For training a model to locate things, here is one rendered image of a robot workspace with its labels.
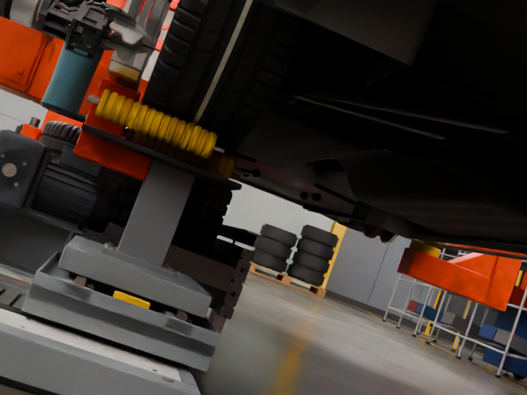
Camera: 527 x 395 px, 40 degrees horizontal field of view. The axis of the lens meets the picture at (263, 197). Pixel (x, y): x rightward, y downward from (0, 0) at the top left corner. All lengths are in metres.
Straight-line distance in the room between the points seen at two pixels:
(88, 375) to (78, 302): 0.18
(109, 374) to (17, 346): 0.15
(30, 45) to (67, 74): 0.39
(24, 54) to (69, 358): 1.06
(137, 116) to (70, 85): 0.28
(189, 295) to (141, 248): 0.19
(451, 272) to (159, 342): 3.23
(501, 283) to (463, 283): 0.25
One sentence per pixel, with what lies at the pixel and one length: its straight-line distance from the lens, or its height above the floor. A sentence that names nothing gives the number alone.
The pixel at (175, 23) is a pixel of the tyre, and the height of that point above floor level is 0.68.
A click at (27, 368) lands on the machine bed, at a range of 1.25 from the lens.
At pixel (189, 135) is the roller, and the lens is 1.47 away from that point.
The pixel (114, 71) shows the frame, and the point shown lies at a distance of 1.52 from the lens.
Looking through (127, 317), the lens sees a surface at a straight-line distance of 1.38.
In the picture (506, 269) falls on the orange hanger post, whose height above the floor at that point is 0.76.
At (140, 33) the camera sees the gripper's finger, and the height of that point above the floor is 0.65.
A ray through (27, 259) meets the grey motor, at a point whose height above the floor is 0.11.
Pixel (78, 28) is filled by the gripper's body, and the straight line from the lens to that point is 1.36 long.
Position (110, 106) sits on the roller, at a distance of 1.47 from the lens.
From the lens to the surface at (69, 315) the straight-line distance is 1.38.
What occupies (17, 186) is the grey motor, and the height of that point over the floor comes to 0.28.
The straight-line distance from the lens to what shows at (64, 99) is 1.70.
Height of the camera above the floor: 0.34
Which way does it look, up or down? 4 degrees up
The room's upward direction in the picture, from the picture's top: 20 degrees clockwise
